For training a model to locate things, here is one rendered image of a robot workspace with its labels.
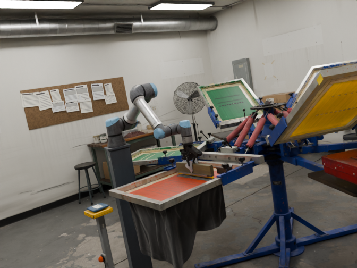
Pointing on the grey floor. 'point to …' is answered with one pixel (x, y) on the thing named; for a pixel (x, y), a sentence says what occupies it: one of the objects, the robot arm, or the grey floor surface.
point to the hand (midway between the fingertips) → (194, 170)
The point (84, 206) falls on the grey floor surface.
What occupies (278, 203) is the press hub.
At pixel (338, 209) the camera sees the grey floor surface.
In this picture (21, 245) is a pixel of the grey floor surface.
